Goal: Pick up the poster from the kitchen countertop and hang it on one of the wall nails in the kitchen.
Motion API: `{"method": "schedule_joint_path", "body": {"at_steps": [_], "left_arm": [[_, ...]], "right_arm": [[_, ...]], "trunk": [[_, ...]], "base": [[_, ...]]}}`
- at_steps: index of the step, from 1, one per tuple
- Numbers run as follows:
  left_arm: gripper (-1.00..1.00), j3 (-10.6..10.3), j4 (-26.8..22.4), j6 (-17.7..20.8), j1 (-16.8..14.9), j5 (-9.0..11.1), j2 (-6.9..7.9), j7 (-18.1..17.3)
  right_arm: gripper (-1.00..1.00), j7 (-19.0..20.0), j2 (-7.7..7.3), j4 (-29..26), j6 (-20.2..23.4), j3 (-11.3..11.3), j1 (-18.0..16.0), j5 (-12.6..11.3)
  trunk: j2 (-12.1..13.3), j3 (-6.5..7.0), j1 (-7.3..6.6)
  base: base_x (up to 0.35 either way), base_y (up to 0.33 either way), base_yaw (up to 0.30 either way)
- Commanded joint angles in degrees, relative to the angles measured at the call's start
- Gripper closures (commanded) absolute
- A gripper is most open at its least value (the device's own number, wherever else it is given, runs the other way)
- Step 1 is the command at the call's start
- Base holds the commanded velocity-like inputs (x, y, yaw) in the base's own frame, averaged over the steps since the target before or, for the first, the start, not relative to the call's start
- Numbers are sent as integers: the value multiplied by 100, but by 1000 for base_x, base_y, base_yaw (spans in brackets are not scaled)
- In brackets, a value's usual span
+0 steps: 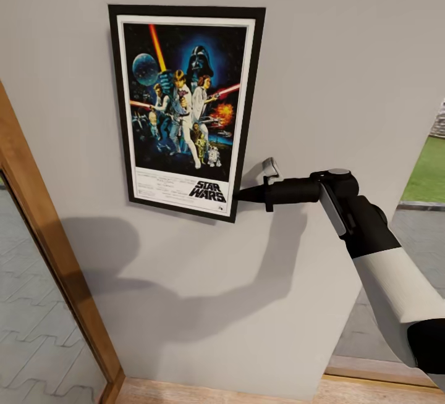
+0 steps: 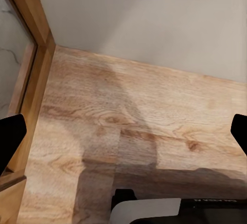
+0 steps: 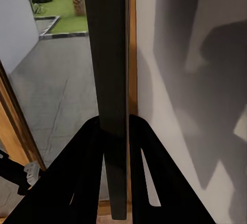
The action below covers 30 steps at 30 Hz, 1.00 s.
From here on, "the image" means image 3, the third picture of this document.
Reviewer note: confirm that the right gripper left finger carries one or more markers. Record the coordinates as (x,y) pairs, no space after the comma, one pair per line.
(68,192)

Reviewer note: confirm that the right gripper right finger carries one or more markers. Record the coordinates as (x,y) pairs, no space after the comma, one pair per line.
(179,202)

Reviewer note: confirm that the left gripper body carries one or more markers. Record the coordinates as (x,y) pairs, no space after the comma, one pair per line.
(19,177)

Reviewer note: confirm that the door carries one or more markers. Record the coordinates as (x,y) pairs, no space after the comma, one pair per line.
(47,87)

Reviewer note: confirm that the poster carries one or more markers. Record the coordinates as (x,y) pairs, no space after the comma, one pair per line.
(109,32)

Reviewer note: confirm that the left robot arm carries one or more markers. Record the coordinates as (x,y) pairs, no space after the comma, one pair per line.
(24,176)

